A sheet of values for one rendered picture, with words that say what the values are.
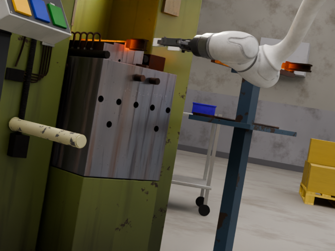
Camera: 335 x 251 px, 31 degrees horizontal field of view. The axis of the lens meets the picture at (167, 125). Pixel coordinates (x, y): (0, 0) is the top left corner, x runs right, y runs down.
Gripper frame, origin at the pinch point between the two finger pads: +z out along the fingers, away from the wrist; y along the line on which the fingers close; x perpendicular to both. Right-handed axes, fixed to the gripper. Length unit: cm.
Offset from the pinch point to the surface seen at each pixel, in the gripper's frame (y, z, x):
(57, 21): -44.2, 4.3, -1.3
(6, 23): -64, -2, -7
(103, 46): -11.5, 22.4, -3.5
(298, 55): 828, 560, 129
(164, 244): 97, 84, -100
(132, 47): 0.2, 19.9, -1.7
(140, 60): 7.2, 22.4, -5.5
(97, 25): 17, 70, 11
